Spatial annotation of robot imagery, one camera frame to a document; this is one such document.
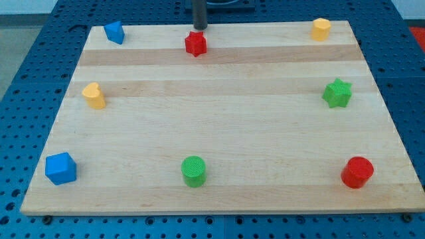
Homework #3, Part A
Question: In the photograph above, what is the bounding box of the green cylinder block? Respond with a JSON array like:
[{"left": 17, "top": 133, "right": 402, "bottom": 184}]
[{"left": 181, "top": 155, "right": 207, "bottom": 188}]

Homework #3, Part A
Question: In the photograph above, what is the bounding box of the red cylinder block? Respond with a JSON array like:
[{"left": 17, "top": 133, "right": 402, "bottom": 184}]
[{"left": 340, "top": 156, "right": 375, "bottom": 189}]

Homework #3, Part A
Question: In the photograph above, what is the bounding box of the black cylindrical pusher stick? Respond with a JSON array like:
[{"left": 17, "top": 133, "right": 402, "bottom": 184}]
[{"left": 191, "top": 0, "right": 208, "bottom": 30}]

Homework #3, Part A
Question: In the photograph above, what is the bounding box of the green star block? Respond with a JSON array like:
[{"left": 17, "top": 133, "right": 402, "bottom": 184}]
[{"left": 322, "top": 78, "right": 352, "bottom": 108}]

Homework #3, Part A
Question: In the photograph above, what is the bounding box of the yellow hexagon block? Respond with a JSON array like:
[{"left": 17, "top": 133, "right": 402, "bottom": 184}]
[{"left": 311, "top": 18, "right": 331, "bottom": 41}]

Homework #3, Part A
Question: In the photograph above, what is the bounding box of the blue cube block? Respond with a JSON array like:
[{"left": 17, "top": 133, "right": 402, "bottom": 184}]
[{"left": 44, "top": 152, "right": 77, "bottom": 185}]

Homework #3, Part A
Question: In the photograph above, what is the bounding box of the red star block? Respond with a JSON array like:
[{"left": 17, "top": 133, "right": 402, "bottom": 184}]
[{"left": 185, "top": 31, "right": 207, "bottom": 57}]

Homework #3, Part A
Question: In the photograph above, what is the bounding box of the yellow heart block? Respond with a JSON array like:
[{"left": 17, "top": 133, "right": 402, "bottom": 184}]
[{"left": 82, "top": 82, "right": 106, "bottom": 110}]

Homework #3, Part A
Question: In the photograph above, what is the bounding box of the blue triangle block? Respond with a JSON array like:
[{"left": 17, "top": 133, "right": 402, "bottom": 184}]
[{"left": 103, "top": 21, "right": 125, "bottom": 44}]

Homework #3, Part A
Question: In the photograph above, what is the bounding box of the wooden board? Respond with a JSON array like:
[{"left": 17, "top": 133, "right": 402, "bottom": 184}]
[{"left": 21, "top": 21, "right": 424, "bottom": 216}]

